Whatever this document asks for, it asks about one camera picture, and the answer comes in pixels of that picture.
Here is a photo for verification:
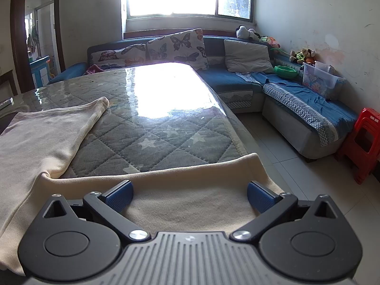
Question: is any cream sweatshirt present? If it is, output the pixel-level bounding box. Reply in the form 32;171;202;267
1;97;281;275

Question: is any red plastic stool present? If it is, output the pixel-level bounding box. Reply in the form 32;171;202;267
337;107;379;185

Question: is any blue corner sofa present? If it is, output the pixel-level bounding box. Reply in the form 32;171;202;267
54;32;357;160

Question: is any green plastic bowl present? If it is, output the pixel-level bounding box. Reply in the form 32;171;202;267
274;66;298;80

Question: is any clear plastic storage box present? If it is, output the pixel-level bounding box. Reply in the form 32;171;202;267
302;61;346;100

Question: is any magenta cloth on sofa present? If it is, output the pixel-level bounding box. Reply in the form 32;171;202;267
85;64;104;75

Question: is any grey remote control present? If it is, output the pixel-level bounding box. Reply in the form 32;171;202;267
0;98;14;110

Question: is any grey plain cushion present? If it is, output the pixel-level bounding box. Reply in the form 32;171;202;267
223;39;274;73

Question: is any plush toys pile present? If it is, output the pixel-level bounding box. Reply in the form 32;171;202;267
289;48;316;65

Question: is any blue white small cabinet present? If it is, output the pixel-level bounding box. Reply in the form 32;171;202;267
30;55;51;88

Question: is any butterfly cushion left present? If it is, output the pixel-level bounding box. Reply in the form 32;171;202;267
89;44;146;70

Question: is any butterfly cushion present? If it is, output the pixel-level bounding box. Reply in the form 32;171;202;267
89;44;146;70
146;28;209;71

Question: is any colourful small toy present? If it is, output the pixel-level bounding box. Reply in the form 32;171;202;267
260;36;281;49

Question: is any dark wooden sideboard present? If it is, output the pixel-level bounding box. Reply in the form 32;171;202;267
0;70;18;100

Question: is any black white plush toy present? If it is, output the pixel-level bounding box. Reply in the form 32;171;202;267
236;25;260;41

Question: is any butterfly cushion right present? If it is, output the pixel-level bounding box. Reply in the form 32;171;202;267
146;28;209;71

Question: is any dark wooden door frame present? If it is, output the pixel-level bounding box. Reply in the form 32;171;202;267
10;0;66;93

